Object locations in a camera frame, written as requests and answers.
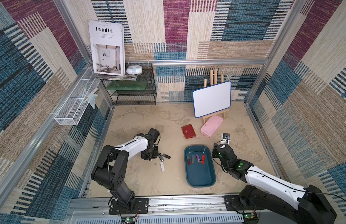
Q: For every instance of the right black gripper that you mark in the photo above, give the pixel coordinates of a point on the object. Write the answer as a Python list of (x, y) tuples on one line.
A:
[(218, 148)]

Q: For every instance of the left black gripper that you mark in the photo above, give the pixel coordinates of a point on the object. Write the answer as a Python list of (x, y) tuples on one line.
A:
[(156, 154)]

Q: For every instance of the purple usb flash drive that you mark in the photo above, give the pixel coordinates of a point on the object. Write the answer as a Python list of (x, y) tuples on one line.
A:
[(198, 158)]

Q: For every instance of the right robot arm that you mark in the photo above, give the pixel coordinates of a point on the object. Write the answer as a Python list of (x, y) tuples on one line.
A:
[(303, 205)]

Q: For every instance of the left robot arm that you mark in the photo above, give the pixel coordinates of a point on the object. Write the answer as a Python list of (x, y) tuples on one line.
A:
[(110, 170)]

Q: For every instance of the silver swivel usb drive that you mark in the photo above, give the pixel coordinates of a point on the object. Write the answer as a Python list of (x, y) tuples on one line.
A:
[(161, 157)]

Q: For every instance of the black usb flash drive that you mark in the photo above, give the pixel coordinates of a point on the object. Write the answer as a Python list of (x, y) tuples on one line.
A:
[(166, 156)]

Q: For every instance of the white usb flash drive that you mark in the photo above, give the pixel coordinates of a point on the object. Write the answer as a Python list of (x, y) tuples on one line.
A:
[(162, 166)]

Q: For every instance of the teal storage tray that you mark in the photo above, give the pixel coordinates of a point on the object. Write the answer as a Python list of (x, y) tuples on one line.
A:
[(200, 175)]

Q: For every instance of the pink plastic case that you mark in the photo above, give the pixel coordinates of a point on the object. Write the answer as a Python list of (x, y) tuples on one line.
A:
[(212, 124)]

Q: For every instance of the red leather wallet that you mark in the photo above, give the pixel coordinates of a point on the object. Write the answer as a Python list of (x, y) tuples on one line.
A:
[(188, 131)]

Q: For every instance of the blue framed whiteboard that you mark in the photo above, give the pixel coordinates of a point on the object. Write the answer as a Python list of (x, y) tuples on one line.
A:
[(212, 99)]

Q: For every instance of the green board on shelf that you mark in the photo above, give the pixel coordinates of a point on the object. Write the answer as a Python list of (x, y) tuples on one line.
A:
[(126, 86)]

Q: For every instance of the white round device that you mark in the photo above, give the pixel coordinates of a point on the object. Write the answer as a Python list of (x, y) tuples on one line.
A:
[(134, 70)]

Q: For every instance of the Inedia magazine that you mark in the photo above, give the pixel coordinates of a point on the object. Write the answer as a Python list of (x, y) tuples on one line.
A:
[(107, 47)]

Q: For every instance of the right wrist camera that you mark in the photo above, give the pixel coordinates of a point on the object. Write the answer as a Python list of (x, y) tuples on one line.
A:
[(226, 137)]

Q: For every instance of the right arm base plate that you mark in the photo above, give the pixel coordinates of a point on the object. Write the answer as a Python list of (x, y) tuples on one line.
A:
[(235, 203)]

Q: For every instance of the black wire shelf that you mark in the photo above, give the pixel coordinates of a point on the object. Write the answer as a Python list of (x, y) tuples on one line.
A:
[(143, 97)]

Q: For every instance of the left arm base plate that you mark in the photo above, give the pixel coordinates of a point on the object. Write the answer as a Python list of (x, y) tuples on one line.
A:
[(137, 206)]

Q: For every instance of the white wire basket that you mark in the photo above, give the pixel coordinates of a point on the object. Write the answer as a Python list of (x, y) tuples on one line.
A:
[(83, 94)]

